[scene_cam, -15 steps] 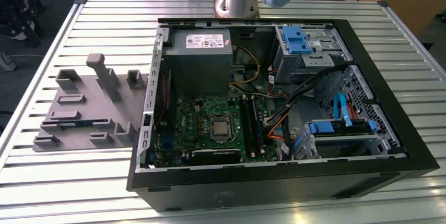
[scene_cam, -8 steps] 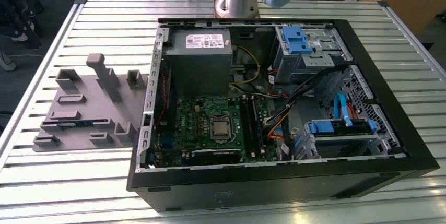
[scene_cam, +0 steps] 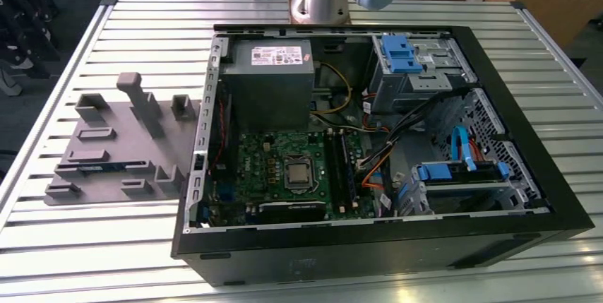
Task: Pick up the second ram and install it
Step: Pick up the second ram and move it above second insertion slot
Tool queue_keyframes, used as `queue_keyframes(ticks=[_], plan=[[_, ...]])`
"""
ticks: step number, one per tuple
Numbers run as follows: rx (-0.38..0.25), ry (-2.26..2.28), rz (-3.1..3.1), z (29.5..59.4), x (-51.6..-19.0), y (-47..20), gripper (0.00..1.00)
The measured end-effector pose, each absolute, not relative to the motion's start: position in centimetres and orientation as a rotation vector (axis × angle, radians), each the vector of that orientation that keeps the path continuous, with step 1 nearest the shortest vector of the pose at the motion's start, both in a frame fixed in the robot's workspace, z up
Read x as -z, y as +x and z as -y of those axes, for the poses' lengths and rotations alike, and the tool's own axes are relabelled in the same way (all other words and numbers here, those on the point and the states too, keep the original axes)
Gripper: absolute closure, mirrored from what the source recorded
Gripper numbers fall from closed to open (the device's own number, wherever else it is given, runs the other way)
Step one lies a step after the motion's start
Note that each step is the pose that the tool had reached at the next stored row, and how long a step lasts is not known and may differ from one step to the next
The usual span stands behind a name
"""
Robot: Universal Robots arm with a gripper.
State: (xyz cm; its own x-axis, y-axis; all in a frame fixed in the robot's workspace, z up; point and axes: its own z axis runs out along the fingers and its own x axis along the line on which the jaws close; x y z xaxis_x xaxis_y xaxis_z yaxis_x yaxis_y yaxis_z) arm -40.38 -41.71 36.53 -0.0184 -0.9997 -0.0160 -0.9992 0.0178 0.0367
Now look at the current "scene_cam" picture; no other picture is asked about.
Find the blue RAM stick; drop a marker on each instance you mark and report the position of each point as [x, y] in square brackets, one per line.
[103, 168]

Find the black RAM slot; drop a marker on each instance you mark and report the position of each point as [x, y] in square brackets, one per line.
[333, 169]

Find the dark RAM stick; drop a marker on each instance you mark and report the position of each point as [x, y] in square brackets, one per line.
[350, 172]

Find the white stand foot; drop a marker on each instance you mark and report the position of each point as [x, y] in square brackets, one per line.
[10, 87]

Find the gray parts rack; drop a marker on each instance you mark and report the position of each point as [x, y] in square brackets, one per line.
[123, 183]

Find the gray power supply unit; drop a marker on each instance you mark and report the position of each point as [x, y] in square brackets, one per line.
[269, 98]

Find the green motherboard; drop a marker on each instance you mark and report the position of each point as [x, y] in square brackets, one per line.
[257, 161]

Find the CPU socket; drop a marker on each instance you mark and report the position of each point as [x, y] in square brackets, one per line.
[298, 157]

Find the silver CPU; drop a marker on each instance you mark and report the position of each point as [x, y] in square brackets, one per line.
[298, 174]

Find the black graphics card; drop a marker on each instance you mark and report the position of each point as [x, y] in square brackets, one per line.
[293, 211]

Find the large blue bay latch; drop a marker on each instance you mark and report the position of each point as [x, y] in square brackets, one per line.
[401, 56]

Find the metal disk bay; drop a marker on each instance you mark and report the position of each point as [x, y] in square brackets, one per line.
[434, 80]

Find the blue disk carrier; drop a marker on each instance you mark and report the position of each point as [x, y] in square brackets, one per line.
[434, 172]

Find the black PC case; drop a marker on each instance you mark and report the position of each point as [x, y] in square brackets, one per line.
[377, 243]

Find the metal disk cage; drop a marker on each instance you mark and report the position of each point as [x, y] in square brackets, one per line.
[471, 193]

